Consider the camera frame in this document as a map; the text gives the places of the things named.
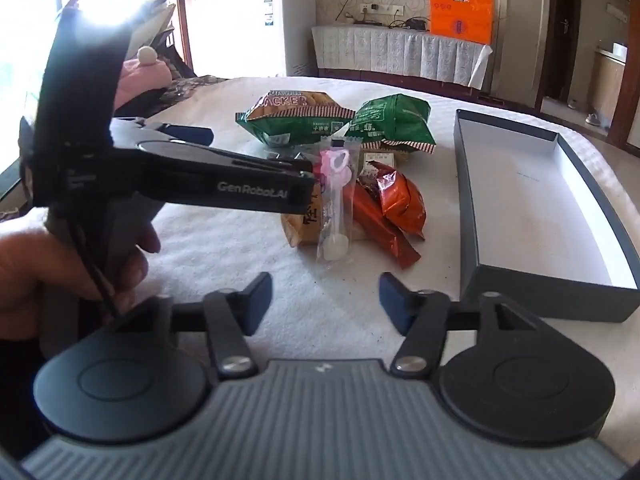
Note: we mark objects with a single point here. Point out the green and orange cracker bag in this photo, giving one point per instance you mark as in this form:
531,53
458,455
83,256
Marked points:
290,115

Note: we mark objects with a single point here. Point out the white lace cloth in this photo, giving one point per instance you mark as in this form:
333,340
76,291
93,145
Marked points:
390,52

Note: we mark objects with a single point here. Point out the pink plush toy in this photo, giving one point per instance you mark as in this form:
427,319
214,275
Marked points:
135,82

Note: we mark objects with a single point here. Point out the grey cardboard box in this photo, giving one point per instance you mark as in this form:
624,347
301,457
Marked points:
530,200

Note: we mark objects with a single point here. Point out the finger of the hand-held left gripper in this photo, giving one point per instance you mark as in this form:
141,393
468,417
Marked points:
190,133
280,165

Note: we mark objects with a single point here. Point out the grey shoe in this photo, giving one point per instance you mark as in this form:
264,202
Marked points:
593,119

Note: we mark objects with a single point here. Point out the white wall socket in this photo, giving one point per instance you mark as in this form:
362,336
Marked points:
382,10

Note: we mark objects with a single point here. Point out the white chest freezer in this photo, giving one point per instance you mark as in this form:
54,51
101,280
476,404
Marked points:
240,30

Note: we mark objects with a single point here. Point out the clear pink candy packet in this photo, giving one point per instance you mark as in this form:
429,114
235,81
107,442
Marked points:
336,200

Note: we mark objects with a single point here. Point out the shiny orange snack packet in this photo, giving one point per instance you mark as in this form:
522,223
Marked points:
402,200

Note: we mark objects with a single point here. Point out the white container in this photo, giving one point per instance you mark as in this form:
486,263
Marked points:
620,50

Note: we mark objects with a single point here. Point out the long orange snack packet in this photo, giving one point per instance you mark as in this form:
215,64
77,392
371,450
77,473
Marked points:
380,232

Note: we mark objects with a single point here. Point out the person's left hand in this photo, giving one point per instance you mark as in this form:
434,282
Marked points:
40,270

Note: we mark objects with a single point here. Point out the green snack bag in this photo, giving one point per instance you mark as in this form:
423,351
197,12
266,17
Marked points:
392,120

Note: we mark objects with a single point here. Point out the dark patterned cloth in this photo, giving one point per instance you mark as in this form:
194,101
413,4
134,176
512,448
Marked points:
185,87

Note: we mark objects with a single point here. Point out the dark wooden door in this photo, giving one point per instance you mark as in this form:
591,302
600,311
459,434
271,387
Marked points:
559,35

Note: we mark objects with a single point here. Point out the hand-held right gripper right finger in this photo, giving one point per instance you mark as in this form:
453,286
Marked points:
392,305

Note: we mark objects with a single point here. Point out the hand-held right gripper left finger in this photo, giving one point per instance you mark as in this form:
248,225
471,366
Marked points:
257,300

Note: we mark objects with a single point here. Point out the golden pastry packet white label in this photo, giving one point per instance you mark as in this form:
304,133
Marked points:
300,230

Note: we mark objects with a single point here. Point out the wooden kitchen cabinet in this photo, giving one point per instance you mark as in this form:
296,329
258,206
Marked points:
607,85

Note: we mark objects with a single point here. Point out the orange gift box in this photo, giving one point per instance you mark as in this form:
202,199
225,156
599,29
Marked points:
460,12

